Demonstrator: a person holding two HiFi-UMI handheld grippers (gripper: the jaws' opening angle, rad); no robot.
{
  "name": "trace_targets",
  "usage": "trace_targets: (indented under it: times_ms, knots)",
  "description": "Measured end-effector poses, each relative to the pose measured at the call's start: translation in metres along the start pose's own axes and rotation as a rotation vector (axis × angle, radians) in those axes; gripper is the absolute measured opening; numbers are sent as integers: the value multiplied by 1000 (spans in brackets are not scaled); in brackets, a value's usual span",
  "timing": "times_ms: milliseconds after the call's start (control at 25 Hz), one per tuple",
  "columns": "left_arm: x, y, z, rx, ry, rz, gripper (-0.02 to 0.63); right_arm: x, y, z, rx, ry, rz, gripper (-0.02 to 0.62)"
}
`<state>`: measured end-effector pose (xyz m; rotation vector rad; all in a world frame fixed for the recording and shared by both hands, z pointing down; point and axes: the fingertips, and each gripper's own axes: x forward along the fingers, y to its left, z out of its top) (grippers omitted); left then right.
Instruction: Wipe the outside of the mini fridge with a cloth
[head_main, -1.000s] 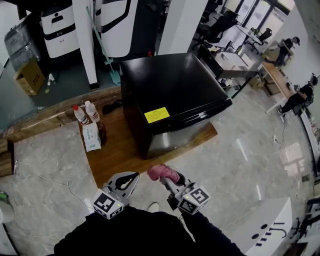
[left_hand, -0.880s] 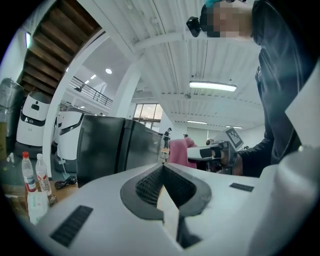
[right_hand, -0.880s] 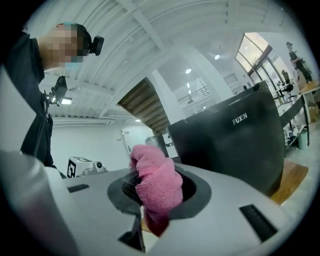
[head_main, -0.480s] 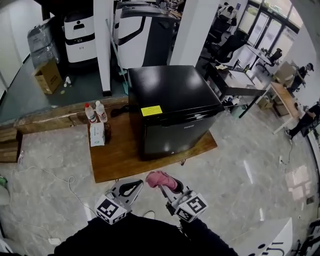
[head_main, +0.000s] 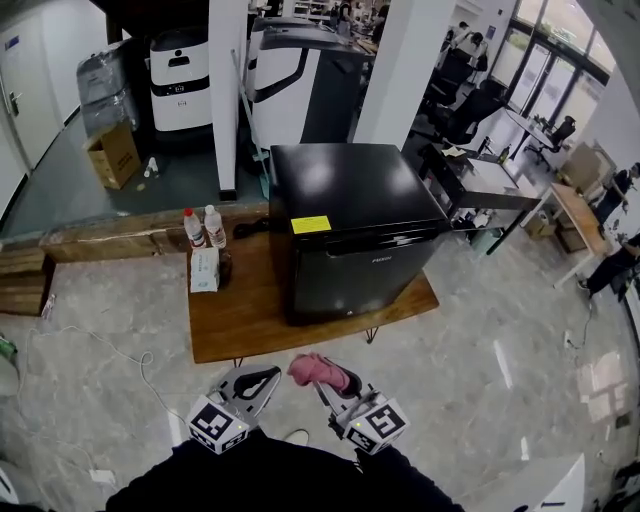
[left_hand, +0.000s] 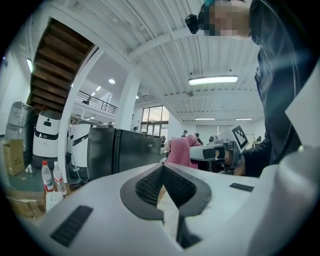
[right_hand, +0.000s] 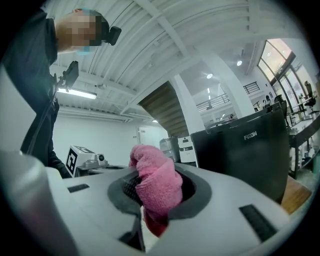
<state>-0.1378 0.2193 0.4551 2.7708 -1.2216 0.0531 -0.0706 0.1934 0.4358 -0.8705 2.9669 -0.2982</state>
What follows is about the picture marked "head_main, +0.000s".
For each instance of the black mini fridge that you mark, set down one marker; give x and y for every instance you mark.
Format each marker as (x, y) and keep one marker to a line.
(350, 190)

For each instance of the small white spray bottle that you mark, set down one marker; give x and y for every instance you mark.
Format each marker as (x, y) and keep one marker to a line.
(151, 167)

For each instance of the red-capped plastic bottle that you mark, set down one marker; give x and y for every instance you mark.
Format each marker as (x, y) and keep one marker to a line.
(194, 232)

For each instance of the white-capped clear bottle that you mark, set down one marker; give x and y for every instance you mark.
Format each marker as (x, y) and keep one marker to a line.
(215, 230)

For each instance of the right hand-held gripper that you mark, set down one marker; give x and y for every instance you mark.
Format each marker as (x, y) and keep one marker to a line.
(377, 425)

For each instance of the white board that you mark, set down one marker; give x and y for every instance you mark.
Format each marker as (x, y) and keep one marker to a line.
(487, 167)

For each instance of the open cardboard box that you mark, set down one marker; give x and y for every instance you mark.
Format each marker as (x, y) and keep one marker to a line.
(115, 157)

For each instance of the plastic-wrapped grey appliance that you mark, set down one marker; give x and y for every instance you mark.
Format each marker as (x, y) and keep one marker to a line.
(105, 85)

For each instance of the wooden low table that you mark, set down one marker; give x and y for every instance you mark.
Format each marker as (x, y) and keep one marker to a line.
(240, 320)

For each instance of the person's black clothed body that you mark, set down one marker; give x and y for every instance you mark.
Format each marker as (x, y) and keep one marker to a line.
(280, 475)

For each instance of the white door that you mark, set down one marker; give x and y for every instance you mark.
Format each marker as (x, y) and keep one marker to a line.
(30, 95)

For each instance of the round white table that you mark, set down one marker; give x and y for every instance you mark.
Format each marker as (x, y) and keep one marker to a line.
(530, 127)

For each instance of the wooden desk with white legs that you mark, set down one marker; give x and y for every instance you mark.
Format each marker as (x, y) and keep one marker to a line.
(580, 220)

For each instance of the person's right forearm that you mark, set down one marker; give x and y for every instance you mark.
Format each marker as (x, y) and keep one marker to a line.
(415, 480)

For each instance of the black swivel chair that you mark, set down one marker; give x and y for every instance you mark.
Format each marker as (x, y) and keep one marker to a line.
(555, 137)

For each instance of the white wet wipes pack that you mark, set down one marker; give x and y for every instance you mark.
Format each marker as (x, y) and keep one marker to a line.
(205, 270)

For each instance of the pink packet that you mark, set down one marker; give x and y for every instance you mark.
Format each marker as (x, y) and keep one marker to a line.
(48, 306)

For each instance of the black office chair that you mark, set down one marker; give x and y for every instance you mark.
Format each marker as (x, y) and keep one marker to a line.
(472, 115)
(450, 70)

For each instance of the white power adapter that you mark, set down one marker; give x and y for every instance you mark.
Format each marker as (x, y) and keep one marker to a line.
(102, 476)

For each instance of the black metal table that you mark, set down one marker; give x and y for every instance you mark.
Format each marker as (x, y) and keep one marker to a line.
(485, 187)

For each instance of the teal bucket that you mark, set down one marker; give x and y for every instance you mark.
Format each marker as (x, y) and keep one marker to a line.
(485, 241)

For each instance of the wooden platform edging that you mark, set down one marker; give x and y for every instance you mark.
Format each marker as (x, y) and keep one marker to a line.
(125, 235)

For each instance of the white power strip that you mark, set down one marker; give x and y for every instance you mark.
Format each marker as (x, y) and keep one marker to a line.
(568, 339)

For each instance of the large white black robot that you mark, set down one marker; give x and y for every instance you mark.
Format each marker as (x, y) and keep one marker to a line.
(280, 100)

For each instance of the small white service robot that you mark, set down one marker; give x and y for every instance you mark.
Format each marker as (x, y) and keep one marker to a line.
(180, 85)

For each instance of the wooden steps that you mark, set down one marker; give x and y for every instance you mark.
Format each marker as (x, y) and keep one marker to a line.
(25, 285)

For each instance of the person's white shoe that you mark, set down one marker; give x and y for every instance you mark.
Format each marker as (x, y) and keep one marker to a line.
(296, 435)

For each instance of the pink cloth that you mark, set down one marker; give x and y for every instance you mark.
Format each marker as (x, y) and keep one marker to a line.
(317, 372)

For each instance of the person's left forearm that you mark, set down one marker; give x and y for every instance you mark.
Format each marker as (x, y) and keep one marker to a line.
(160, 480)

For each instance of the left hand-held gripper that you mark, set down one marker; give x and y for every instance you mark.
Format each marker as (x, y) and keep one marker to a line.
(217, 425)

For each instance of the green bottle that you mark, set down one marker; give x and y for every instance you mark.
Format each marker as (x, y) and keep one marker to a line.
(7, 347)

